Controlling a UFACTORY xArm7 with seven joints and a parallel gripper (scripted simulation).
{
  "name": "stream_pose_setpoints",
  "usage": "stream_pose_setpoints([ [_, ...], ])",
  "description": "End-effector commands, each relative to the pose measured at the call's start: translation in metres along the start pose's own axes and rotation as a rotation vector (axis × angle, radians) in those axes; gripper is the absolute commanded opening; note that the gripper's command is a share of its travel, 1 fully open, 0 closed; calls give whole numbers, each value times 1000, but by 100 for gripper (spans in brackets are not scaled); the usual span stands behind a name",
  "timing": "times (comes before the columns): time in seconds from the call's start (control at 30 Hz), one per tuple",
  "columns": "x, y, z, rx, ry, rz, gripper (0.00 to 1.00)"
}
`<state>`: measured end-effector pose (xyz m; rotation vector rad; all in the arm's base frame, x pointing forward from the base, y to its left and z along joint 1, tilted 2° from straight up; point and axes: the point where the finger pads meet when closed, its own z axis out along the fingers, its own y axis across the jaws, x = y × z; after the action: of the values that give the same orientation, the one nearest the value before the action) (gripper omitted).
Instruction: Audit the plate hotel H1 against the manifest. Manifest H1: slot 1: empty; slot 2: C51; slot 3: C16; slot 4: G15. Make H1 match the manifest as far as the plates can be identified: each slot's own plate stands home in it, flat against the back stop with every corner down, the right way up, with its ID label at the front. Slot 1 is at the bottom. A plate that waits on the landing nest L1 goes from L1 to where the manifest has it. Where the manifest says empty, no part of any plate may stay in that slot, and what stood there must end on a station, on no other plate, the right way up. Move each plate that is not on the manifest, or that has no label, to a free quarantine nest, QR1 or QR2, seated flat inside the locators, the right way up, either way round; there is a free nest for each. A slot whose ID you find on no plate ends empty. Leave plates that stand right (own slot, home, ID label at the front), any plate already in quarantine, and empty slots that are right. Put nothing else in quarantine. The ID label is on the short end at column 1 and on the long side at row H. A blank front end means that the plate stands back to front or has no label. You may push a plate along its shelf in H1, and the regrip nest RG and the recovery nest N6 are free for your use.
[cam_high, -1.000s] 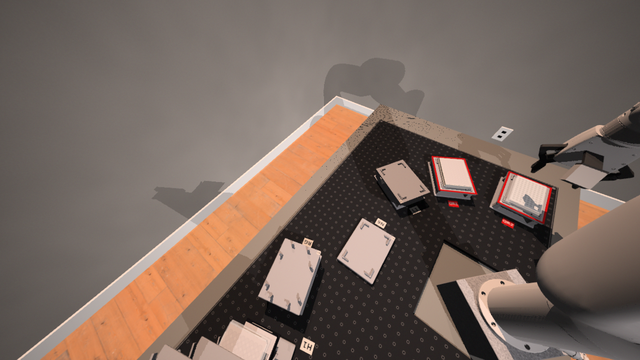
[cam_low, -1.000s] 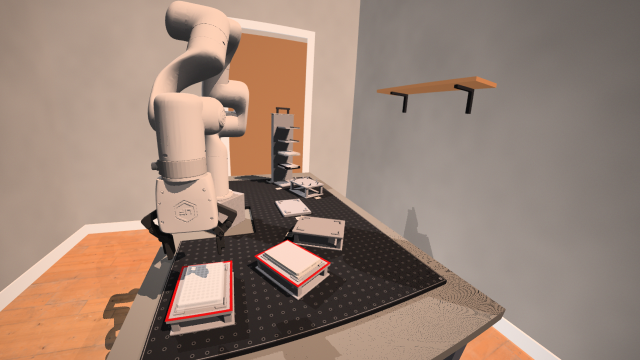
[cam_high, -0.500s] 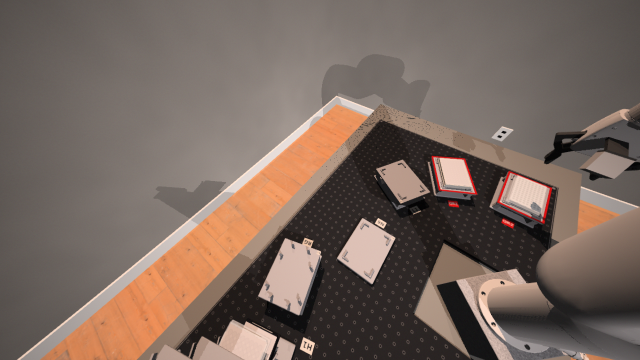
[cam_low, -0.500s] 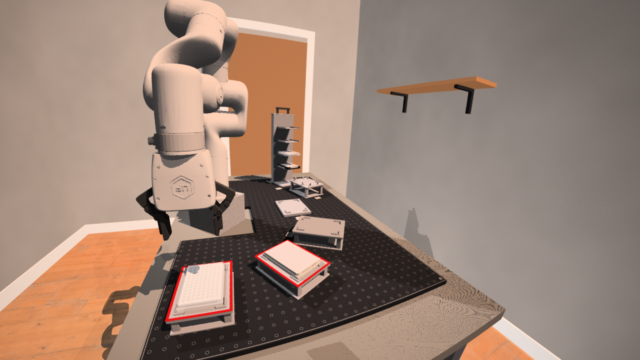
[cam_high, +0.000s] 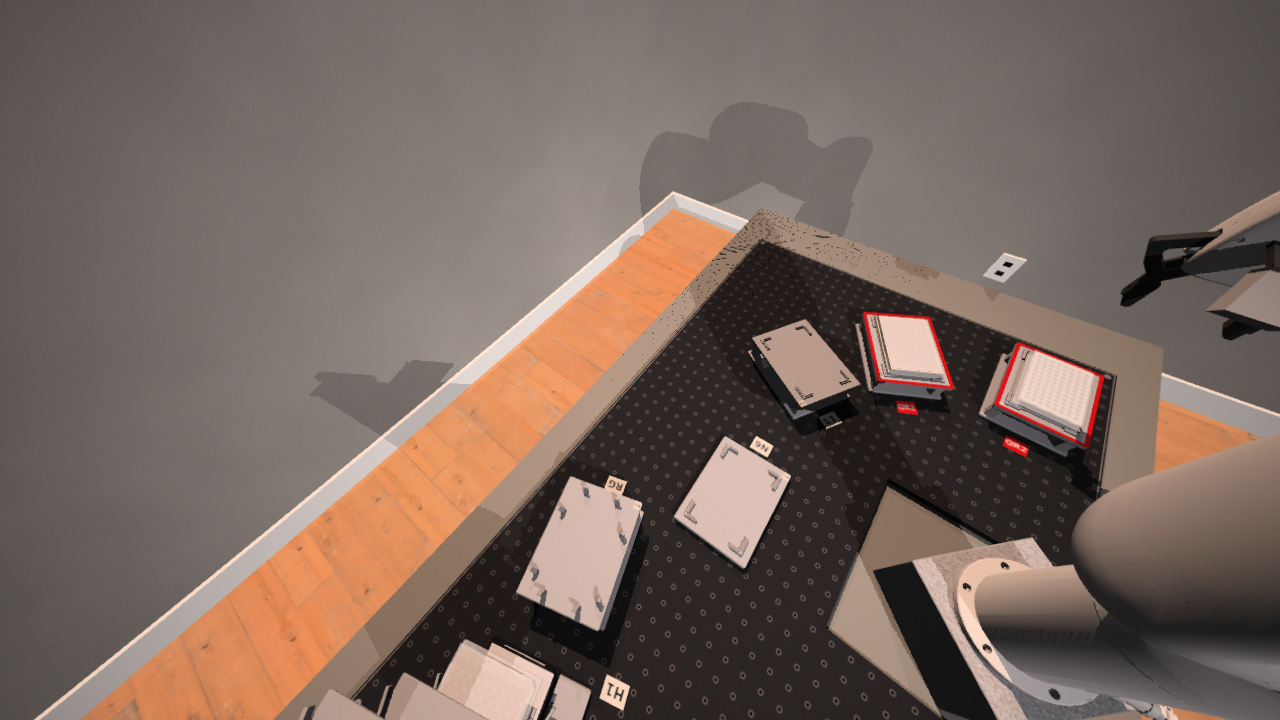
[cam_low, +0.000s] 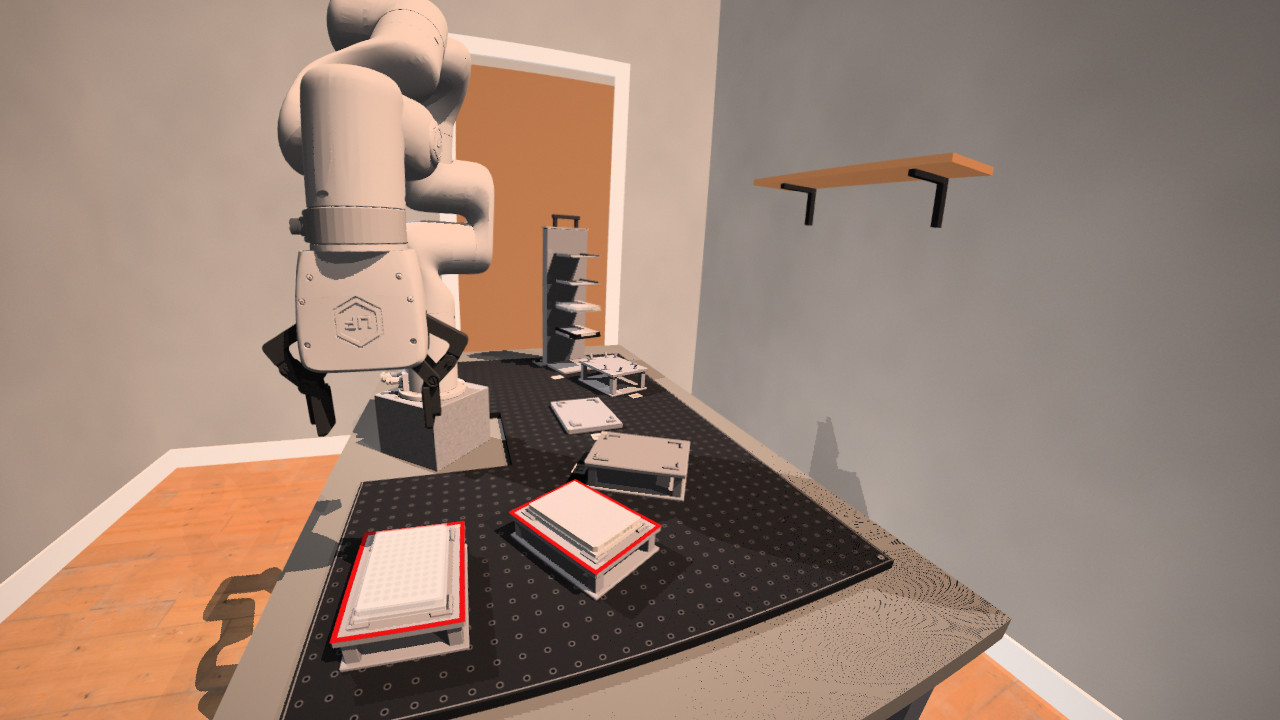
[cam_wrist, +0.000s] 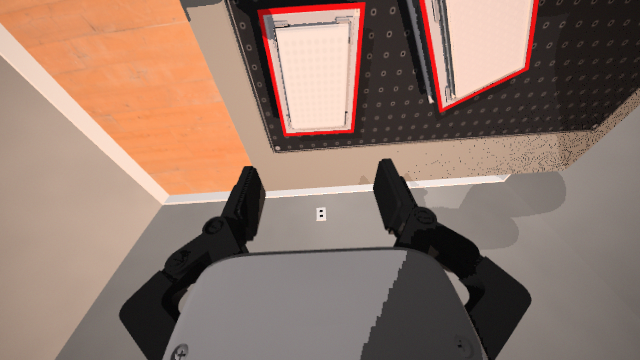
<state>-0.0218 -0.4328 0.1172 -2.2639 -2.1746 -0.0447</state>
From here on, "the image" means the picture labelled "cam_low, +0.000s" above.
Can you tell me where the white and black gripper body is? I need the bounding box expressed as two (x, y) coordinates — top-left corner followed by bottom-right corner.
(294, 243), (430, 373)

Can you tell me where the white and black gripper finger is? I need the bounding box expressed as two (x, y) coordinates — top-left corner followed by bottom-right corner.
(412, 313), (468, 429)
(262, 324), (337, 437)

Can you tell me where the beige rectangular nest with red border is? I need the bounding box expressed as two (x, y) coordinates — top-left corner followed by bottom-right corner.
(330, 521), (470, 673)

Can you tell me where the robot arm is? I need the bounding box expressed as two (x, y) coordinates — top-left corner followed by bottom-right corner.
(276, 0), (494, 328)

